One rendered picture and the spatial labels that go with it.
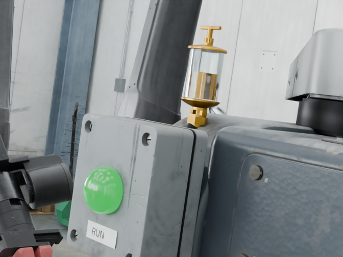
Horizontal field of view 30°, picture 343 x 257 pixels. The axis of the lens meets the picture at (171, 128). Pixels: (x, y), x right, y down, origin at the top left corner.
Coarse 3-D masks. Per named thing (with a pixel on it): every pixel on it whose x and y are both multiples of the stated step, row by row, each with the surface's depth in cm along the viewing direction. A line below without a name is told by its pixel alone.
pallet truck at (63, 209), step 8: (72, 120) 613; (72, 128) 614; (72, 136) 615; (72, 144) 615; (72, 152) 616; (72, 160) 616; (72, 176) 616; (56, 208) 595; (64, 208) 590; (64, 216) 589; (64, 224) 583
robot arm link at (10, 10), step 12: (0, 0) 108; (12, 0) 109; (0, 12) 106; (12, 12) 108; (0, 24) 105; (12, 24) 108; (0, 36) 104; (12, 36) 106; (0, 48) 102; (0, 60) 101; (0, 72) 100; (0, 84) 98; (0, 96) 97; (0, 108) 95; (0, 120) 94; (0, 132) 92
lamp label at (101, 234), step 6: (90, 222) 41; (90, 228) 41; (96, 228) 41; (102, 228) 40; (108, 228) 40; (90, 234) 41; (96, 234) 41; (102, 234) 40; (108, 234) 40; (114, 234) 39; (96, 240) 40; (102, 240) 40; (108, 240) 40; (114, 240) 39; (114, 246) 39
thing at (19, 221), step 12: (0, 204) 86; (24, 204) 88; (0, 216) 86; (12, 216) 85; (24, 216) 86; (0, 228) 85; (12, 228) 84; (24, 228) 85; (36, 240) 85; (48, 240) 86; (60, 240) 88
